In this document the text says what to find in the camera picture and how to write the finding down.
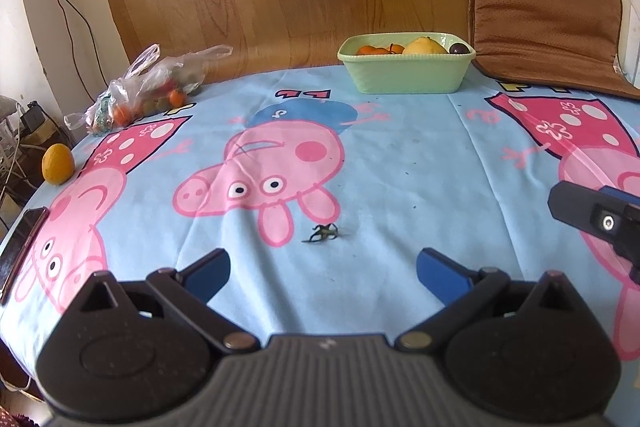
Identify printed cartoon blanket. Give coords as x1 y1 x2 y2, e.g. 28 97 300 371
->
0 62 640 363

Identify green fruit calyx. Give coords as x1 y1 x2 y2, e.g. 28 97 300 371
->
302 223 341 244

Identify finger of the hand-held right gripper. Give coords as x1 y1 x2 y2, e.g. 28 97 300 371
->
547 180 640 285

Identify light green bowl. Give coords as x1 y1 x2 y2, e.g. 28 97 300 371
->
337 33 477 95

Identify clear plastic bag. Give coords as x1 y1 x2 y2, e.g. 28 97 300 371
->
64 43 234 138

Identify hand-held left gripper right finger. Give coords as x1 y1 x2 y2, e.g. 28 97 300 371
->
395 248 591 352

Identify dark phone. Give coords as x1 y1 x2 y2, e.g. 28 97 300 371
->
0 206 51 305

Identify yellow pear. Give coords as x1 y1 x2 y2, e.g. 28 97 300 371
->
403 36 447 56

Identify black charger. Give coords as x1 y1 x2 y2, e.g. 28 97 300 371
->
20 102 46 136

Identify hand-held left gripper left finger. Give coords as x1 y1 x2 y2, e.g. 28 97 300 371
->
65 248 261 353

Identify tangle of white cables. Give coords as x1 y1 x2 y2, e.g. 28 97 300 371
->
0 97 46 218

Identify brown seat cushion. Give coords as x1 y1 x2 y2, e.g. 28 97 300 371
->
467 0 640 100

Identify yellow-orange citrus fruit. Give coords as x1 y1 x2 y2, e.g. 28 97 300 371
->
41 143 76 186

